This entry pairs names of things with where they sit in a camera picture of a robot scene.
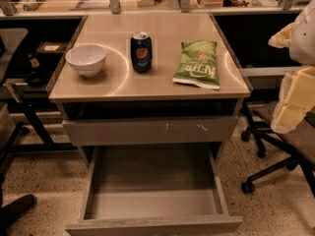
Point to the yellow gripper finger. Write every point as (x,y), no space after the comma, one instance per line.
(297,97)

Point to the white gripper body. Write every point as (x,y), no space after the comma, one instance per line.
(304,41)

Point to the blue pepsi can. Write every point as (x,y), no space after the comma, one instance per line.
(141,52)

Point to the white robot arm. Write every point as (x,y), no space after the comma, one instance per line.
(302,44)

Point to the closed grey top drawer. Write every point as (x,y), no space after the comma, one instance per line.
(141,131)

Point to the grey drawer cabinet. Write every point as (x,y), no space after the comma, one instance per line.
(119,92)

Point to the open grey middle drawer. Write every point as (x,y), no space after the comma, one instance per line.
(153,190)

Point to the black office chair right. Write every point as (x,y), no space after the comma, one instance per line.
(298,144)

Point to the black office chair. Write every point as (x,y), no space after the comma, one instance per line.
(298,144)
(10,41)

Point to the green chip bag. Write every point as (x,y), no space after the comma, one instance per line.
(198,65)

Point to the white bowl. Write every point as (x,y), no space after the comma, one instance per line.
(87,59)

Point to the black office chair left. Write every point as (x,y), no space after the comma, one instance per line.
(10,41)

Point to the black shoe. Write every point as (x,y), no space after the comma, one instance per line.
(13,211)

